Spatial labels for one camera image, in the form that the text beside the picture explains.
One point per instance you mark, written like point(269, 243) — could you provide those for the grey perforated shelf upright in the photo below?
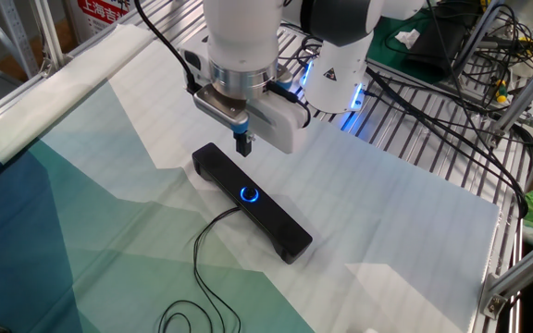
point(16, 37)

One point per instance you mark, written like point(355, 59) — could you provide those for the aluminium frame post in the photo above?
point(49, 32)

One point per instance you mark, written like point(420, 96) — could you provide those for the black speaker bar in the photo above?
point(271, 226)

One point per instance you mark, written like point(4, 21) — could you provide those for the black fabric bag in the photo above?
point(437, 46)

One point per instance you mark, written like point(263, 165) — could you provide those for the green cutting mat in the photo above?
point(381, 53)

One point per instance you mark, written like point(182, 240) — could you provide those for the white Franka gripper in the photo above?
point(276, 127)

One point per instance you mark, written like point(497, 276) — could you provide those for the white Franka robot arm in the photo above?
point(243, 28)

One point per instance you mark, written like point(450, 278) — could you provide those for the white box with red label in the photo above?
point(104, 11)

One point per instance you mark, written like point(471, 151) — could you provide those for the crumpled white tissue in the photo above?
point(407, 38)

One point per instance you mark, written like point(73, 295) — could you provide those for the teal and white tablecloth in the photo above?
point(109, 231)

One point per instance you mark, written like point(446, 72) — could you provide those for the aluminium frame beam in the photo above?
point(525, 94)
point(525, 268)

